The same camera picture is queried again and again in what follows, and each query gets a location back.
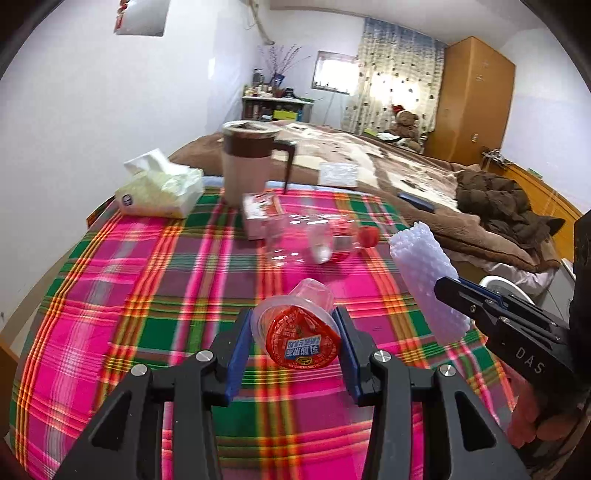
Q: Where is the jelly cup red lid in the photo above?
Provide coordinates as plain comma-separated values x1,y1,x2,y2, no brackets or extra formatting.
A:
250,278,342,370

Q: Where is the teddy bear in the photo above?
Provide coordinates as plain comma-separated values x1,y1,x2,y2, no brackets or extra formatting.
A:
389,105,423,153

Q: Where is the cluttered desk shelf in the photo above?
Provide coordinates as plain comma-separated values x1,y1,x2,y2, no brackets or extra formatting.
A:
242,68,314,123

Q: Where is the dark blue case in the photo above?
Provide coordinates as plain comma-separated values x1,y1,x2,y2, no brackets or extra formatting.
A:
398,192,435,213

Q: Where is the pink brown lidded mug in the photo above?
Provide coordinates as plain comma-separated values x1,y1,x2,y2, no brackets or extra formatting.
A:
221,120,297,208

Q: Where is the wooden headboard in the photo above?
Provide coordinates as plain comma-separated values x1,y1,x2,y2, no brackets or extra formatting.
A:
481,153,582,261

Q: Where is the patterned curtain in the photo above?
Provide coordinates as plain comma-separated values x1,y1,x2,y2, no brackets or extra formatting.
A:
342,18,446,134

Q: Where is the small red white carton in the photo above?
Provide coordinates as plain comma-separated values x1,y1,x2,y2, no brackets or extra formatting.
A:
242,192,284,240

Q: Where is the clear plastic bottle red cap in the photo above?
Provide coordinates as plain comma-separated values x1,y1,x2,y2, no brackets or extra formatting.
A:
263,213,380,266

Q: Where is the window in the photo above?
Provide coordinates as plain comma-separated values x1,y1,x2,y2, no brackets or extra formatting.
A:
311,51,359,95

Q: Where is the wooden wardrobe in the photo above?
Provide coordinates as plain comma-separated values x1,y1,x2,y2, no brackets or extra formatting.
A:
425,36,516,166

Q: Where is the dried branch bouquet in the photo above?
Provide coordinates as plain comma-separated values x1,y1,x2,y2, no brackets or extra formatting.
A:
259,44,308,89

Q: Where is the wall poster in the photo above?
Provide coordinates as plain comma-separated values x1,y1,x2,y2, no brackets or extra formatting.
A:
114,0,170,37

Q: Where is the brown bed blanket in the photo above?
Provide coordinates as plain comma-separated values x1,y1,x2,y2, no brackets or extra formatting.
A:
168,119,562,273

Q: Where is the plaid tablecloth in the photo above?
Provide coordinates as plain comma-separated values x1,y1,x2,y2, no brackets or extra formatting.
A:
10,187,515,479

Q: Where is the right hand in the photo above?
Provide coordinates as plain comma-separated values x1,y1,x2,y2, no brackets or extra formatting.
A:
506,383,578,448

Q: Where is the tissue pack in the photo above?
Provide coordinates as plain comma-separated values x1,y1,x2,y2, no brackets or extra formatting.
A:
115,149,204,219

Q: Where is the white foam net sleeve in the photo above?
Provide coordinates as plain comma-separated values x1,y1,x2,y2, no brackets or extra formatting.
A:
389,222,471,346

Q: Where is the white trash bin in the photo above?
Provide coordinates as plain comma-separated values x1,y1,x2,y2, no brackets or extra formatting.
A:
479,275,534,305

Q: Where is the brown jacket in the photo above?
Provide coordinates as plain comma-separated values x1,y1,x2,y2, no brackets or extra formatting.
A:
456,169,565,250

